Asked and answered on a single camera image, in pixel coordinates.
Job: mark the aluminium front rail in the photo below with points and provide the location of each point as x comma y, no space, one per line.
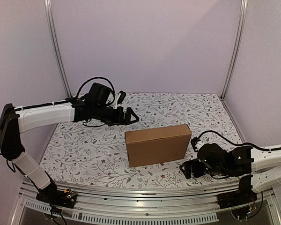
123,206

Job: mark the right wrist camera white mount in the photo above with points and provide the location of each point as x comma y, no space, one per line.
194,142

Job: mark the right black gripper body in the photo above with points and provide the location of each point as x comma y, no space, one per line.
192,170

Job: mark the floral patterned table mat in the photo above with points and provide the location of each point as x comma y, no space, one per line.
96,155

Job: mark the right aluminium frame post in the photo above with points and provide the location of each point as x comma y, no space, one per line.
236,48

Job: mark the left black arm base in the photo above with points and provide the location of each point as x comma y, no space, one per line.
63,198

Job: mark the aluminium frame post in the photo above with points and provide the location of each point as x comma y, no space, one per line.
56,48
236,48

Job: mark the brown cardboard box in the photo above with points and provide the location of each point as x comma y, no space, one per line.
157,145

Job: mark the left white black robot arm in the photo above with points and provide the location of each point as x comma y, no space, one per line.
100,103

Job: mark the left aluminium frame post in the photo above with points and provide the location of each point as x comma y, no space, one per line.
56,48

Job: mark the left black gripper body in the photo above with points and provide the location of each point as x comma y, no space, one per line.
114,119

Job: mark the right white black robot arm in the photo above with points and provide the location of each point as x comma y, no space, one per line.
258,167

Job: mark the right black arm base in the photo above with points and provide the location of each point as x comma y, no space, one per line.
244,194

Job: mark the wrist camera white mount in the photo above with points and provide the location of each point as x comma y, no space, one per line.
119,98
194,142

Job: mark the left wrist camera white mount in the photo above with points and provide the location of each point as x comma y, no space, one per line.
119,98

